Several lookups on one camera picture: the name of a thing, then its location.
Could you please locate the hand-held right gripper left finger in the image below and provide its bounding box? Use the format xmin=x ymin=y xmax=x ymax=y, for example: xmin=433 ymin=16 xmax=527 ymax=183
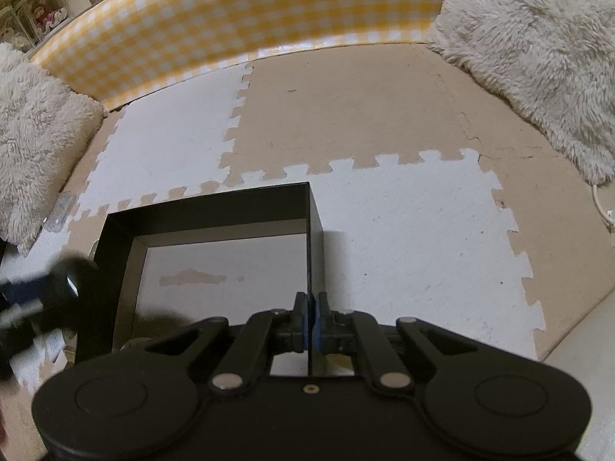
xmin=144 ymin=292 xmax=313 ymax=391

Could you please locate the white paper sheet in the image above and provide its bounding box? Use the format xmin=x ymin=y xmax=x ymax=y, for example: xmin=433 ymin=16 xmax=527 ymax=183
xmin=45 ymin=330 xmax=78 ymax=363

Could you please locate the white fluffy cushion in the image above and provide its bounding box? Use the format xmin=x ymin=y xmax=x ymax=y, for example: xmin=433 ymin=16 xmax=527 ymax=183
xmin=0 ymin=42 xmax=107 ymax=255
xmin=425 ymin=0 xmax=615 ymax=186

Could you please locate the clear plastic piece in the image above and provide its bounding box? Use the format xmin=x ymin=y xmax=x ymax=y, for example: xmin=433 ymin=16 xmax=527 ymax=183
xmin=42 ymin=192 xmax=80 ymax=231

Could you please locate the beige white foam puzzle mat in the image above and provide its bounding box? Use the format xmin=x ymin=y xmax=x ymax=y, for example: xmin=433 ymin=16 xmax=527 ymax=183
xmin=26 ymin=43 xmax=615 ymax=395

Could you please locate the clear display case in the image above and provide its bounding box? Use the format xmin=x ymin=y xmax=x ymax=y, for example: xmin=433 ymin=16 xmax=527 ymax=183
xmin=13 ymin=0 xmax=74 ymax=45

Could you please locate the black box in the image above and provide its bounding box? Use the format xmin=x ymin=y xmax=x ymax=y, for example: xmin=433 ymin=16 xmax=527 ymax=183
xmin=74 ymin=181 xmax=327 ymax=378

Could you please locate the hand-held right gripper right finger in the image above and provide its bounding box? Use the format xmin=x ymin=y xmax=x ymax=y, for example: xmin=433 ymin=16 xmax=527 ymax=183
xmin=312 ymin=292 xmax=482 ymax=391

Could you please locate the yellow striped mattress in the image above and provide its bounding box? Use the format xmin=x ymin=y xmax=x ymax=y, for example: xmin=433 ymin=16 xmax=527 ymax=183
xmin=31 ymin=0 xmax=459 ymax=111

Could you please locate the white cable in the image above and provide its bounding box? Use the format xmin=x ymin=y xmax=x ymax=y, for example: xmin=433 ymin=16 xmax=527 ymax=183
xmin=588 ymin=182 xmax=615 ymax=235

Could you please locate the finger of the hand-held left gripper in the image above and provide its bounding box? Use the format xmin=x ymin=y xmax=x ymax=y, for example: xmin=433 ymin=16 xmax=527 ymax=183
xmin=45 ymin=257 xmax=99 ymax=334

